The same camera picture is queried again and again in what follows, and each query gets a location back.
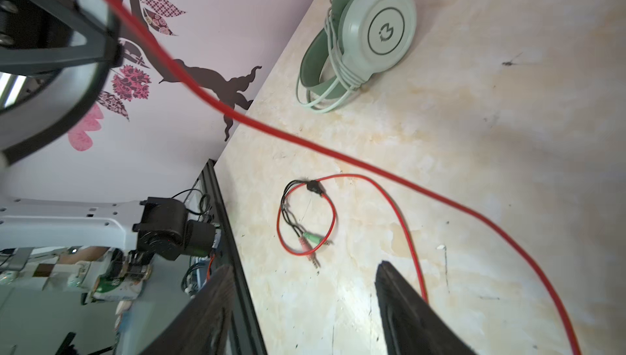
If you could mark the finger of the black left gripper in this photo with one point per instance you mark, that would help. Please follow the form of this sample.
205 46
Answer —
42 36

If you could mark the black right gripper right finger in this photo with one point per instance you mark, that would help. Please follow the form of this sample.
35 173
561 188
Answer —
410 326

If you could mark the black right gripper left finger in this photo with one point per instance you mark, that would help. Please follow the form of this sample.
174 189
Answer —
203 325

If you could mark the white black headphones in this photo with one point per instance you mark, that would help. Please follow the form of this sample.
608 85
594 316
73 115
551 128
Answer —
64 97

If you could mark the mint green headphones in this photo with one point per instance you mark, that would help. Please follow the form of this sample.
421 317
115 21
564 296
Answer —
360 38

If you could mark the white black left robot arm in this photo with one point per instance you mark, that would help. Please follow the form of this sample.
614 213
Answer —
38 223

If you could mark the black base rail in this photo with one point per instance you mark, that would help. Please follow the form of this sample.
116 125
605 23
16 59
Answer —
245 336

